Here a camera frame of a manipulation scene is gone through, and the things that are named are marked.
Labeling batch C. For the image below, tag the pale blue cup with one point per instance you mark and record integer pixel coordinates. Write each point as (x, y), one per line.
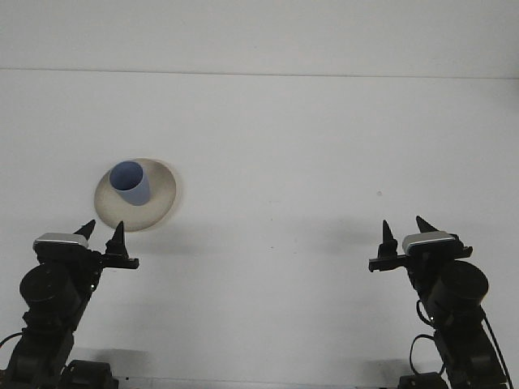
(135, 194)

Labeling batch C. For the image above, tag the pale round plate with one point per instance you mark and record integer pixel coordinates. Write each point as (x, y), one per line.
(121, 216)

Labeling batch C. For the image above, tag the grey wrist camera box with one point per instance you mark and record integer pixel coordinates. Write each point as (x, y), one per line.
(430, 241)
(61, 239)

